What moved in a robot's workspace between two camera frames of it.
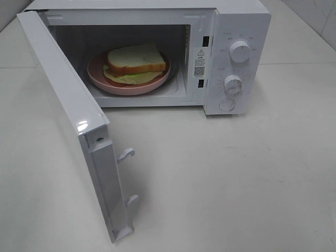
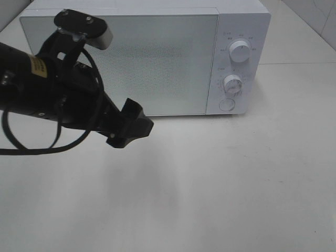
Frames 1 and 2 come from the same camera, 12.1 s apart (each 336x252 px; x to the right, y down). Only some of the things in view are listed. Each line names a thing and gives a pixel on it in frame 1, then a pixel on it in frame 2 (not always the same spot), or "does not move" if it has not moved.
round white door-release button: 227,104 does not move
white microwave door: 99,140 -> 168,64
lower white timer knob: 233,83 does not move
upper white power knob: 240,51 does not move
